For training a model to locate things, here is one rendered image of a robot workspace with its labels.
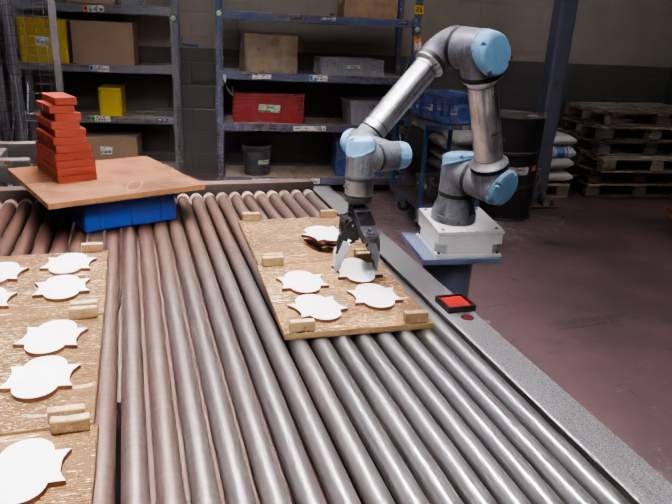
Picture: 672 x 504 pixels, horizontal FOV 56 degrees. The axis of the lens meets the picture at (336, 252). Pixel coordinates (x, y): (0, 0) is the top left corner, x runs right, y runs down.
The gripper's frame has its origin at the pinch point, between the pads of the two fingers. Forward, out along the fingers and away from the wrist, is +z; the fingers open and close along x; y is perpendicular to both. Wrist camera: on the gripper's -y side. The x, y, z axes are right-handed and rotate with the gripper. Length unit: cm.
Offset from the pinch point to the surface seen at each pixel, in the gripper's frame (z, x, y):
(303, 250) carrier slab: 0.8, 10.4, 20.1
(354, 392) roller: 4, 16, -53
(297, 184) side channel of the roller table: -1, -3, 96
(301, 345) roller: 3.8, 22.1, -33.0
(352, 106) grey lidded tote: 3, -123, 426
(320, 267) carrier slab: 1.2, 8.5, 6.3
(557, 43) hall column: -61, -287, 358
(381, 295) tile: 0.8, -1.5, -16.3
